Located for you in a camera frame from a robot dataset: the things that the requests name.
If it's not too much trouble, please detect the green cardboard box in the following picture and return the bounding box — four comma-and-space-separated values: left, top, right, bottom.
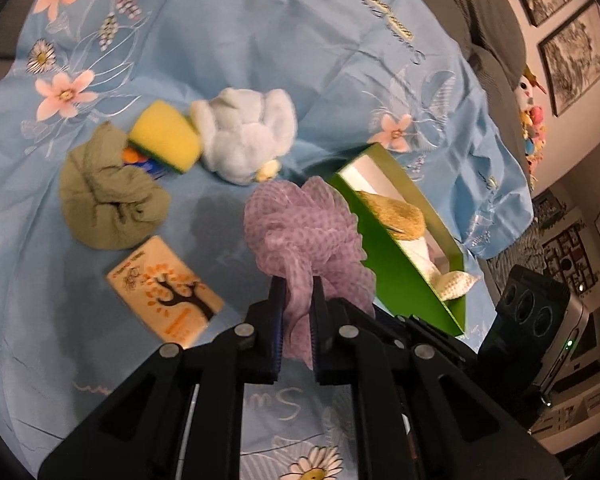
329, 144, 466, 336

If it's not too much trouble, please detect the white knitted cloth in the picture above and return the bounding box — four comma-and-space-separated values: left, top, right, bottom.
398, 237, 479, 301

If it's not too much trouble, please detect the yellow fluffy mitt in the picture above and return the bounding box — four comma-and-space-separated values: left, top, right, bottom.
356, 191, 427, 242

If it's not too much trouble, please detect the purple mesh bath pouf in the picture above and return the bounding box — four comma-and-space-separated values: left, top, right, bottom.
244, 177, 376, 367

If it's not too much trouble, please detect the olive green cloth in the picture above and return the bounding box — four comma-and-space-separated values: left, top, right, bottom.
59, 122, 171, 250

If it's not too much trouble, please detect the light blue plush toy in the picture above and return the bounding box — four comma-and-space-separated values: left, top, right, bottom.
189, 88, 298, 185

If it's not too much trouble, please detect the orange tree printed card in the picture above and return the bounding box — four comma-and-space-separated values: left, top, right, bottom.
106, 236, 224, 348

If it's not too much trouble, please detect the silver black electronic device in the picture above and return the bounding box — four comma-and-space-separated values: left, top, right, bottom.
478, 264, 588, 396

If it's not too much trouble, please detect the orange blue small packet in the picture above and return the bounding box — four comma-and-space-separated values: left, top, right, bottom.
121, 145, 169, 180

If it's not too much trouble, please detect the yellow green sponge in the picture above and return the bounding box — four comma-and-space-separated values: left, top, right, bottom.
129, 101, 202, 174

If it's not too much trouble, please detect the colourful plush toy pile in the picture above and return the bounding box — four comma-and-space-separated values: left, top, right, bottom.
514, 65, 547, 190

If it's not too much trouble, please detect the light blue floral cloth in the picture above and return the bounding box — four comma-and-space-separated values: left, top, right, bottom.
0, 0, 533, 474

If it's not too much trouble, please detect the black framed wall picture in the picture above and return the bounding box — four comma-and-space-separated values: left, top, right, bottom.
539, 0, 600, 117

